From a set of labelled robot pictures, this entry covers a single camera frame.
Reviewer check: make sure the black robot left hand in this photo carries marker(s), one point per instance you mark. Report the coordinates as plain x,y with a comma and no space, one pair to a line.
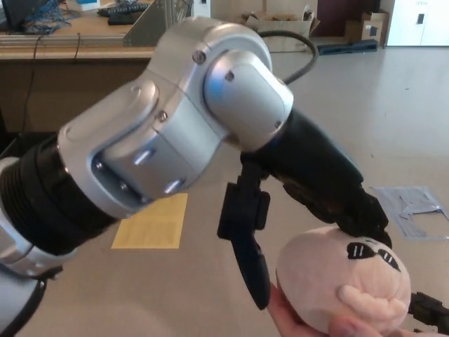
315,158

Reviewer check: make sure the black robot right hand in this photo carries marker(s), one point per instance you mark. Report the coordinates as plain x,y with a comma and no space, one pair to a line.
429,305

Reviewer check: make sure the person's bare hand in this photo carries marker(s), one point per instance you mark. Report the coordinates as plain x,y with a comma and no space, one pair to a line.
291,323

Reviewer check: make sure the pink plush dumpling with sunglasses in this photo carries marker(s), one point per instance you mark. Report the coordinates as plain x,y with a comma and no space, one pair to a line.
315,274

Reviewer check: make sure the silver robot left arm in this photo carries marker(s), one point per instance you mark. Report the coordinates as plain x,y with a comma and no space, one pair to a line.
158,140

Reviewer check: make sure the grey torn floor tape patch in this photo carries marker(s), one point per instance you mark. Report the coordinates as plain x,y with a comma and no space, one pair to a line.
400,207

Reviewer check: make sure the long black foam block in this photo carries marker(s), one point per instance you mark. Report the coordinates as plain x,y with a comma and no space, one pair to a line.
350,47

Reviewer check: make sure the large open cardboard box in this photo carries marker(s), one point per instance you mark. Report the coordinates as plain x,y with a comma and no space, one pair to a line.
291,31

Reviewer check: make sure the plain brown cardboard box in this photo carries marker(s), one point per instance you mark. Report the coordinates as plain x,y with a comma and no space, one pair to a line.
353,32

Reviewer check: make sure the small cardboard box with label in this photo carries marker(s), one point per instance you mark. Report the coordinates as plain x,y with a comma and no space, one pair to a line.
375,29

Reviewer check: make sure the dark red door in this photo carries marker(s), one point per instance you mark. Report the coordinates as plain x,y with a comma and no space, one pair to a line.
340,15

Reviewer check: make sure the yellow rectangular floor sheet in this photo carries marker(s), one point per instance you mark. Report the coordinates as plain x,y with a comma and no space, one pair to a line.
158,228

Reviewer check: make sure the white cabinet doors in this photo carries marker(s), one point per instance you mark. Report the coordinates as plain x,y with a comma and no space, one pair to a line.
417,21

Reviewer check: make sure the black keyboard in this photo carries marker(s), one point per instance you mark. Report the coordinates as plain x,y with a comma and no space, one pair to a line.
121,19
122,7

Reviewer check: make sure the wooden desk with dark sides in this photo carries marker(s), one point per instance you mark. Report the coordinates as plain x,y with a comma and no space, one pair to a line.
70,87

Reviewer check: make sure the white and blue box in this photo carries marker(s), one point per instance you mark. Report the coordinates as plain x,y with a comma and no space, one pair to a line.
87,4

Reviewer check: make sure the black monitor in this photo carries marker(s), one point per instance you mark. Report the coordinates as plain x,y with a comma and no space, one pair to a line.
17,12

